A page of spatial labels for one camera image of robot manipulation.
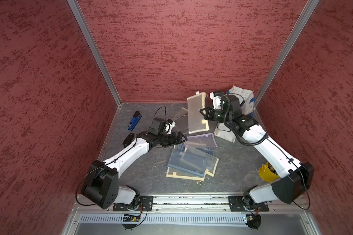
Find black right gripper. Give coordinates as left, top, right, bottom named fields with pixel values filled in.
left=200, top=105, right=232, bottom=123

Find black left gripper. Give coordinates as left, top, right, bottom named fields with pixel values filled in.
left=157, top=132, right=187, bottom=146

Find yellow trimmed mesh pouch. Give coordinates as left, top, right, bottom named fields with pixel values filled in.
left=187, top=92, right=209, bottom=134

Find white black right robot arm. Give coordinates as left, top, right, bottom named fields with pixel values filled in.
left=200, top=91, right=314, bottom=210

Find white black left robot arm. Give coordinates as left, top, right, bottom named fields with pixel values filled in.
left=77, top=117, right=187, bottom=210

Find far yellow trimmed pouch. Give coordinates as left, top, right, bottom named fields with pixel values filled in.
left=173, top=107, right=188, bottom=134

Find small purple mesh pouch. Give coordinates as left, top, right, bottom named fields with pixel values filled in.
left=184, top=133, right=218, bottom=148

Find large blue mesh pouch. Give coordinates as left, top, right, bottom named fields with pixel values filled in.
left=167, top=146, right=215, bottom=178

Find large yellow trimmed pouch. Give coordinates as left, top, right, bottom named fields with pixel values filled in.
left=165, top=148, right=220, bottom=182

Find blue black stapler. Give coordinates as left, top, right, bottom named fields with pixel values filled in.
left=127, top=111, right=142, bottom=131

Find small black box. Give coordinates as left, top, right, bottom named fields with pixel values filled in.
left=122, top=133, right=135, bottom=147

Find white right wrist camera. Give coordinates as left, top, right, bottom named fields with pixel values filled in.
left=209, top=91, right=229, bottom=111

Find white canvas bag blue handles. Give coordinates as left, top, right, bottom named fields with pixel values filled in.
left=214, top=86, right=256, bottom=143

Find aluminium front rail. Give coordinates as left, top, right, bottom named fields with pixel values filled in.
left=72, top=193, right=311, bottom=213

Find aluminium right corner post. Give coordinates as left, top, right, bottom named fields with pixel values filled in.
left=255, top=0, right=320, bottom=107

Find aluminium corner post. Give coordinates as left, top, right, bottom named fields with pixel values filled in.
left=67, top=0, right=122, bottom=108
left=255, top=0, right=320, bottom=107

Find aluminium left corner post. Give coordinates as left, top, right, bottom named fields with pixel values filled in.
left=67, top=0, right=122, bottom=108

